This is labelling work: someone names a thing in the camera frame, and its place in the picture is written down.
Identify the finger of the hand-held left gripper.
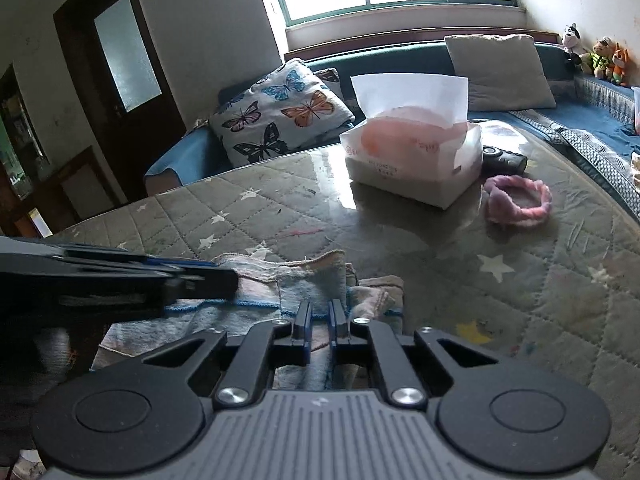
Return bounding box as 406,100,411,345
160,267,239,311
60,243,217,270

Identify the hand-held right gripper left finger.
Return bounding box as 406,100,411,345
142,300,314,408

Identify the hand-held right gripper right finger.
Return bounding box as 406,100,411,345
327,300,501,407

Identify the blue striped shirt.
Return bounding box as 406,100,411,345
90,250,406,396

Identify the dark wooden cabinet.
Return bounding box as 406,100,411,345
0,62,126,238

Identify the dark wooden door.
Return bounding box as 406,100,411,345
52,0,188,201

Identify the white tissue pack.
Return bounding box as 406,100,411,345
340,74,483,209

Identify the butterfly print pillow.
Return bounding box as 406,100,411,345
209,58,356,170

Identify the pink headband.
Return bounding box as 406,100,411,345
482,175,553,227

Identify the black remote control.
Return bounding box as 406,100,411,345
480,144,528,177

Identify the grey pillow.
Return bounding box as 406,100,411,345
444,34,557,113

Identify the blue sofa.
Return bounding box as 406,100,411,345
144,40,640,211

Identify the black and white plush toy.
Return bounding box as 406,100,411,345
561,22,585,66

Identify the brown plush toy green vest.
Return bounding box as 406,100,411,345
580,36,613,78

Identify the orange fox plush toy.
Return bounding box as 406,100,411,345
607,42,632,86

